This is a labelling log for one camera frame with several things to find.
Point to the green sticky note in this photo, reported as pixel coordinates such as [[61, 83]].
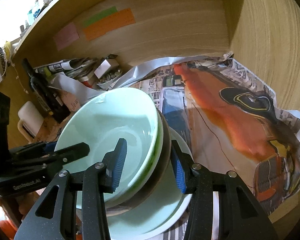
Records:
[[99, 16]]

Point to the dark wine bottle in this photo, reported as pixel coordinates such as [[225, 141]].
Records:
[[47, 97]]

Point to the printed newspaper table cover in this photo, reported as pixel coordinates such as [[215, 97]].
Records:
[[229, 119]]

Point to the pink sticky note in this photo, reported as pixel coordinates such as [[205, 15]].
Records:
[[66, 36]]

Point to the white small box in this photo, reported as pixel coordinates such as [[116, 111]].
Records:
[[105, 66]]

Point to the wooden shelf unit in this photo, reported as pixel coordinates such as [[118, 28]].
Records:
[[263, 34]]

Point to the left hand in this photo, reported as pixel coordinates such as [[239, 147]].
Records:
[[0, 204]]

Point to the orange sticky note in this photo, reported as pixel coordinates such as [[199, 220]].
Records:
[[109, 23]]

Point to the small mint green bowl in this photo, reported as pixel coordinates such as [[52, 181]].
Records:
[[127, 113]]

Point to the stack of newspapers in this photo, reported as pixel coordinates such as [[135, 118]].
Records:
[[72, 68]]

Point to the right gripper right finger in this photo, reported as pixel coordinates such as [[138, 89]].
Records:
[[222, 206]]

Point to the white bowl black ovals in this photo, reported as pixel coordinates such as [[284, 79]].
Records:
[[136, 171]]

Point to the pink mug with handle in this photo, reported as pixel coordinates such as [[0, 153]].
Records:
[[30, 121]]

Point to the small bowl of trinkets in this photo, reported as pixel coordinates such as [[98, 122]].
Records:
[[108, 81]]

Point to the mint green plate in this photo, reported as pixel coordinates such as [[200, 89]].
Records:
[[160, 210]]

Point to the pale pink bowl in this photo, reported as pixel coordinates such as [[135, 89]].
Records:
[[153, 180]]

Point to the orange sleeve forearm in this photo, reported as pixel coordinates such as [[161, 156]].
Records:
[[8, 228]]

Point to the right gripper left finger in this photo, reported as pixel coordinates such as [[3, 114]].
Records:
[[53, 216]]

